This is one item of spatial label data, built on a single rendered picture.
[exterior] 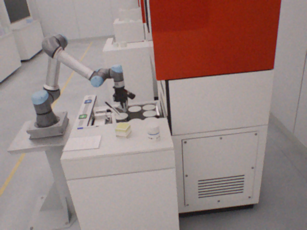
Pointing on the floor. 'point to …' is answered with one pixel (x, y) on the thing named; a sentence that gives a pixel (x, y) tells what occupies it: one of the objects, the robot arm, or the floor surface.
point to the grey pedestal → (54, 199)
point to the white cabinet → (127, 201)
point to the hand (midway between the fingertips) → (125, 111)
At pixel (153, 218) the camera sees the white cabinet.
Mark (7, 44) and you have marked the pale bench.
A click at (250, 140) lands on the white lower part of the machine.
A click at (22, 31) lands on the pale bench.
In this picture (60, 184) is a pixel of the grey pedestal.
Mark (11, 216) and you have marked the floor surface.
